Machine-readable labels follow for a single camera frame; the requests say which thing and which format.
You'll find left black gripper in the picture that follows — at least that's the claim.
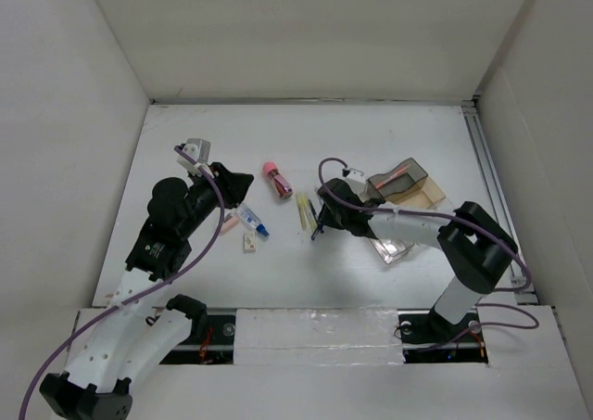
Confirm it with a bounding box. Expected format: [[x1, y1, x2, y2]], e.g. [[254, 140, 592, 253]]
[[179, 161, 253, 237]]

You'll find blue gel pen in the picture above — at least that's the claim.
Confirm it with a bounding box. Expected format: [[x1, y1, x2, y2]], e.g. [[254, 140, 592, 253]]
[[310, 223, 323, 241]]

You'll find black pen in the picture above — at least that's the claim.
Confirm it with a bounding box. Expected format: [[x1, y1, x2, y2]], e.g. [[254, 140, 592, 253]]
[[308, 199, 319, 226]]

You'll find yellow highlighter pen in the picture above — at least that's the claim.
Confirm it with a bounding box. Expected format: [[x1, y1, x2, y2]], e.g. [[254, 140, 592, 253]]
[[296, 193, 309, 230]]

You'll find pink cap crayon jar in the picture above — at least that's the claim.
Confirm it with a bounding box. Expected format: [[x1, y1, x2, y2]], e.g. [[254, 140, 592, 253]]
[[262, 161, 293, 199]]

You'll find orange pen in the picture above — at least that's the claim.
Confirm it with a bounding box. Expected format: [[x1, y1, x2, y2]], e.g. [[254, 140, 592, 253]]
[[375, 165, 410, 189]]

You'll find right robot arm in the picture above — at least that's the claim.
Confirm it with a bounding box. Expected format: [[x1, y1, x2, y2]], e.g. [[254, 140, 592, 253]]
[[319, 178, 519, 349]]

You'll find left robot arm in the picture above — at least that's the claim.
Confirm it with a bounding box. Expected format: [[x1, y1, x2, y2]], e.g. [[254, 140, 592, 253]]
[[40, 162, 254, 419]]

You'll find clear desk organizer tray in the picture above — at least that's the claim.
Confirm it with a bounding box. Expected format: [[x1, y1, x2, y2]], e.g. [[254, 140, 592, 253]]
[[356, 157, 455, 266]]

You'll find blue white glue tube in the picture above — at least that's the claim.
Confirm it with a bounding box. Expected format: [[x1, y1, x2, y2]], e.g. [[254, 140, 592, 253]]
[[235, 202, 270, 239]]

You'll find pink eraser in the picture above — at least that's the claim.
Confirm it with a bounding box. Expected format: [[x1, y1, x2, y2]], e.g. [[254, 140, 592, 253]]
[[221, 213, 240, 235]]

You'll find small white eraser box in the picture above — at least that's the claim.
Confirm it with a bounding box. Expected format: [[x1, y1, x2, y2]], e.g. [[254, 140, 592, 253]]
[[243, 232, 257, 253]]

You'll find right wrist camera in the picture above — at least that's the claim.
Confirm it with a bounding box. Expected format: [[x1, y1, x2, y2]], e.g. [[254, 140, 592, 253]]
[[342, 168, 366, 195]]

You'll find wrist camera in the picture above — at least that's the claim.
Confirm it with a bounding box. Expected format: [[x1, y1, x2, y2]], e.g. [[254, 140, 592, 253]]
[[174, 138, 211, 176], [342, 168, 366, 195]]

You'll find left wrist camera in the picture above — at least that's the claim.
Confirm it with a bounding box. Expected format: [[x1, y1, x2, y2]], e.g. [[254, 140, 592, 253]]
[[174, 138, 211, 176]]

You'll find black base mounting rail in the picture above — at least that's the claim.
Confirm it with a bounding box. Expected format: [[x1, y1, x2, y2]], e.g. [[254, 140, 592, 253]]
[[160, 313, 236, 365]]

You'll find aluminium rail right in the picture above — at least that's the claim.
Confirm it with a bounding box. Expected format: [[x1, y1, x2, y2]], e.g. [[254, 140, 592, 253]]
[[461, 101, 539, 305]]

